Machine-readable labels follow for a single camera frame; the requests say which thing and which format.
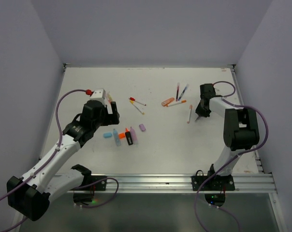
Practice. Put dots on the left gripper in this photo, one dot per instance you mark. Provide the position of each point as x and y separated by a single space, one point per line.
104 109

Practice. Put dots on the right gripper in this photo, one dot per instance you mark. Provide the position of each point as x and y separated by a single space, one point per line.
203 113

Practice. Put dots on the orange highlighter cap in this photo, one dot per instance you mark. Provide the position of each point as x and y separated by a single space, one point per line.
121 135

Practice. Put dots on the black orange highlighter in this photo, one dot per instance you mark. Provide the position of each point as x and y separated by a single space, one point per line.
128 137

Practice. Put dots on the light blue highlighter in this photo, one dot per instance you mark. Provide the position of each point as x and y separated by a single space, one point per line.
116 137

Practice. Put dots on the purple highlighter cap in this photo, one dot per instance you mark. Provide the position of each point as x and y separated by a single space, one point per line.
142 127

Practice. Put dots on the purple highlighter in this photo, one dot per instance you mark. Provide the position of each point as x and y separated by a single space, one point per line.
133 136

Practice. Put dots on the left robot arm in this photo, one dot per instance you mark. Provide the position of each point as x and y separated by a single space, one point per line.
34 191

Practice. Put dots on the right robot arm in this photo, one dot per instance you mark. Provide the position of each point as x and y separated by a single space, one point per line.
240 130

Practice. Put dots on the yellow pink pen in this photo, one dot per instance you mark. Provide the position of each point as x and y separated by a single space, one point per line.
109 97

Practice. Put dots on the yellow cap pen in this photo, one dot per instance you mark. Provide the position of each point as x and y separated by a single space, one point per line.
132 102

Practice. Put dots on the blue gel pen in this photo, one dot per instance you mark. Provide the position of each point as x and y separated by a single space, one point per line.
183 92

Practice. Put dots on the red gel pen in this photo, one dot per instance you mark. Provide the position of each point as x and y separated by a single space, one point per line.
177 91

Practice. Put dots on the white peach marker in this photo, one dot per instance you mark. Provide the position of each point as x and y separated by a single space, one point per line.
190 112

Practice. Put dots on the white orange marker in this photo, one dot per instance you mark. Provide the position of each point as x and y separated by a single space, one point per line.
176 103

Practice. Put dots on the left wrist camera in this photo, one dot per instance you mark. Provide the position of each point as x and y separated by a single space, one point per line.
98 95

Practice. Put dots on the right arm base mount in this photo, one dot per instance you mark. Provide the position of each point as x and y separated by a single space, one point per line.
218 184

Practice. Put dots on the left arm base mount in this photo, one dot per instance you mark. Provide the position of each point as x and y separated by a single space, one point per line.
84 194

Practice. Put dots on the aluminium front rail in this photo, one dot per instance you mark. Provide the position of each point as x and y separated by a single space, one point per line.
181 183

